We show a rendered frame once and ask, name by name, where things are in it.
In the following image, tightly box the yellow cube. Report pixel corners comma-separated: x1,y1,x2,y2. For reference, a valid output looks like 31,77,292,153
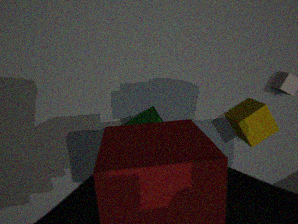
224,98,279,148

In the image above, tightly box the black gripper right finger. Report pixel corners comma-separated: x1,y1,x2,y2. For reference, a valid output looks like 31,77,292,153
226,167,298,224

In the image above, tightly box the red block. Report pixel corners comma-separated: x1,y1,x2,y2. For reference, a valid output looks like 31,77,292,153
93,119,228,224

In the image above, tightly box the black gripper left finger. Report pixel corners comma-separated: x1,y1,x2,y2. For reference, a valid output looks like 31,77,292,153
34,174,100,224

